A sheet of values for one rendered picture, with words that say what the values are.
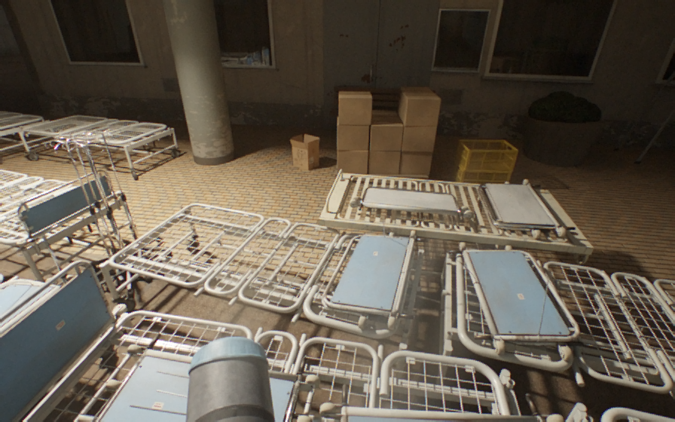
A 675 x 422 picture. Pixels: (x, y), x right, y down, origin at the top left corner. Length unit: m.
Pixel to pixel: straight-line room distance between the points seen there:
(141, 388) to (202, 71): 4.05
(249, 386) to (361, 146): 3.94
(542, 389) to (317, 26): 5.95
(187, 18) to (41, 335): 3.95
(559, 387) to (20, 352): 2.71
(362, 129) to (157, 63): 4.94
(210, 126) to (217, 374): 4.79
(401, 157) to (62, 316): 3.65
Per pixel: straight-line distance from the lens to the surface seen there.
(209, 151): 5.31
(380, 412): 1.46
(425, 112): 4.29
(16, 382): 1.94
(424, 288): 2.91
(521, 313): 2.10
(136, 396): 1.76
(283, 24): 6.83
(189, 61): 5.07
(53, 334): 1.98
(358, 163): 4.39
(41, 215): 3.30
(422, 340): 2.54
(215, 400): 0.51
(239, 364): 0.54
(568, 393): 2.63
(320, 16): 6.67
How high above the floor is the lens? 1.90
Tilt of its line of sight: 29 degrees down
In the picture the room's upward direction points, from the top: 1 degrees clockwise
